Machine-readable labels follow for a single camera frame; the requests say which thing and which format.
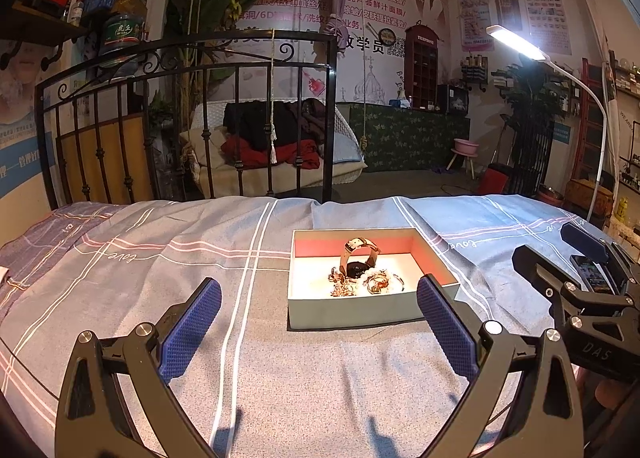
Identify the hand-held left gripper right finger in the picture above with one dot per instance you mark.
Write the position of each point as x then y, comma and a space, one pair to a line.
445, 333

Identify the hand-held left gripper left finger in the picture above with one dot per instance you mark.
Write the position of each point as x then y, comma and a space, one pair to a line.
192, 328

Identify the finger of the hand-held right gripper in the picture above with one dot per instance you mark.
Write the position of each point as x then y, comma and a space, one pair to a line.
532, 263
582, 240

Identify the thin silver bangle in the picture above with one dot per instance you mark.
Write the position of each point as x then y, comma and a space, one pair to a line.
398, 279

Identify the green box with pink inside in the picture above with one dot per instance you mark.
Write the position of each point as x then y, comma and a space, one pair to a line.
350, 314

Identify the black smartphone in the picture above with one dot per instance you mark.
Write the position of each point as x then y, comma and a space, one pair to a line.
592, 275

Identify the brown wicker basket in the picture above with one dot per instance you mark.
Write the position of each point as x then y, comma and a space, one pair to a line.
582, 198

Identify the grey striped blanket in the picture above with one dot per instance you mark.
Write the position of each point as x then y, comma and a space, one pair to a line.
150, 278

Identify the red dustpan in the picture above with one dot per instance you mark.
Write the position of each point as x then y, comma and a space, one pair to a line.
494, 180

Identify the black metal fence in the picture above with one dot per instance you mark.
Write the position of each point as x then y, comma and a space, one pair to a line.
530, 158

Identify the small gold earring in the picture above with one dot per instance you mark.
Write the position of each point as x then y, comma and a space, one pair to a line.
342, 291

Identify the red wooden rack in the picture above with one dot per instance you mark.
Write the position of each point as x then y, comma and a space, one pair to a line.
592, 123

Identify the pink stool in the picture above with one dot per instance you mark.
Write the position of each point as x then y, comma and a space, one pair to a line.
465, 147

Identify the dark green potted plant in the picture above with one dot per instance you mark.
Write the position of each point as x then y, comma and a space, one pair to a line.
532, 93

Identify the green patterned counter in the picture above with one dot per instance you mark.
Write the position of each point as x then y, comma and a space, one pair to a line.
410, 138

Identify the small black monitor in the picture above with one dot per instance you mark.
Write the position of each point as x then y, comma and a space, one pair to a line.
452, 99

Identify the red cloth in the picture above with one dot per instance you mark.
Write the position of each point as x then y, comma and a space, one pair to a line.
285, 155

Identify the white floor lamp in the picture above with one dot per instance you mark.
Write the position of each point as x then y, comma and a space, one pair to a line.
515, 40

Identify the black clothes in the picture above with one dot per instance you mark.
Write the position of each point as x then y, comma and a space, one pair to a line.
250, 123

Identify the red phone booth cabinet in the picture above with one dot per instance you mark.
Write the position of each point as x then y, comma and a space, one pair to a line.
424, 63

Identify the wall poster with product grid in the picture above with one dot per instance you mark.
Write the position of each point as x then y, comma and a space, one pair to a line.
546, 8

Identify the black metal bed frame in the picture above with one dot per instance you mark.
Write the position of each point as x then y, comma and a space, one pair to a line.
328, 113

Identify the wall poster with pink print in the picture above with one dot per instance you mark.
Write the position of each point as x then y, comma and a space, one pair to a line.
470, 8

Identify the blue and white wall poster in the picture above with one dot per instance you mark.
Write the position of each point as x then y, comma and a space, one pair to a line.
20, 113

